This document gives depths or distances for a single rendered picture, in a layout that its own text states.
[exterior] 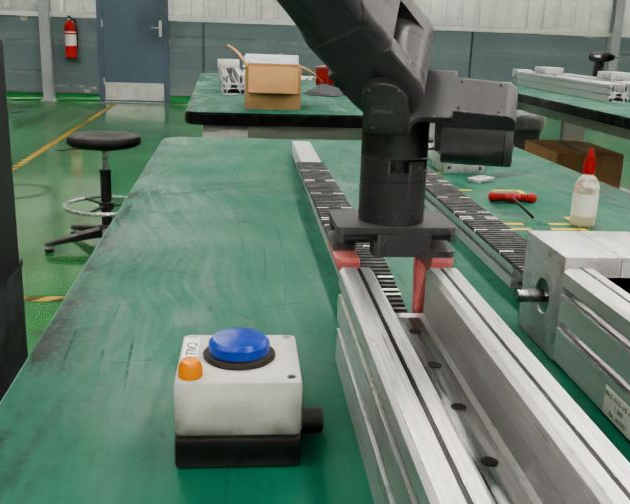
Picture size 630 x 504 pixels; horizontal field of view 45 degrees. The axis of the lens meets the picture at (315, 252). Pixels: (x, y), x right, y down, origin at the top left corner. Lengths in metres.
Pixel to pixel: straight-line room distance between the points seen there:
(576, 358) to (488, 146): 0.18
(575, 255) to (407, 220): 0.14
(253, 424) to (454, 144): 0.28
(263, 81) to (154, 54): 8.89
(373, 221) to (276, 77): 2.15
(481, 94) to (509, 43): 11.71
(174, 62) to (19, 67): 2.19
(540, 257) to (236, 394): 0.35
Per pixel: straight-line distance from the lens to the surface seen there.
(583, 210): 1.21
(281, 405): 0.49
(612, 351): 0.60
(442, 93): 0.63
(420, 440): 0.37
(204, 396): 0.48
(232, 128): 2.77
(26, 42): 11.94
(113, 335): 0.72
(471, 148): 0.63
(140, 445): 0.54
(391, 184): 0.64
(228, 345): 0.50
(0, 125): 0.88
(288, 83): 2.77
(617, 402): 0.60
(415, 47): 0.59
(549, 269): 0.70
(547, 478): 0.41
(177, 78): 11.64
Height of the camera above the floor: 1.05
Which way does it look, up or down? 16 degrees down
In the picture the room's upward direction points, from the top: 2 degrees clockwise
